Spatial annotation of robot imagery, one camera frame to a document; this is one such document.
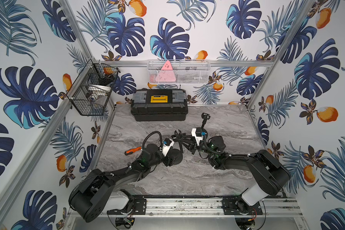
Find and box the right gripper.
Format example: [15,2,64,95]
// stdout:
[179,135,216,158]

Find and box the black round stand base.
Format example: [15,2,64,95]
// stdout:
[168,148,183,166]

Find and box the black plastic toolbox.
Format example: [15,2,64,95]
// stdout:
[131,89,188,122]

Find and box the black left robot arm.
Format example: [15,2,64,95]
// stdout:
[69,131,183,222]

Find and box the white mesh wall basket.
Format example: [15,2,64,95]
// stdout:
[147,60,211,85]

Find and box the black stand pole with clip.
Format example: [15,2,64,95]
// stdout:
[201,113,211,132]

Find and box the orange handled screwdriver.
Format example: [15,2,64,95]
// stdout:
[124,147,142,156]

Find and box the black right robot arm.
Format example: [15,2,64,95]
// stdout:
[191,127,290,212]

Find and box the black wire basket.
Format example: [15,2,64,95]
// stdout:
[66,60,120,116]

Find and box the aluminium front rail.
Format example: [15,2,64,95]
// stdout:
[67,196,304,218]

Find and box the pink triangular object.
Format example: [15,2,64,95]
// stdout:
[149,60,177,84]

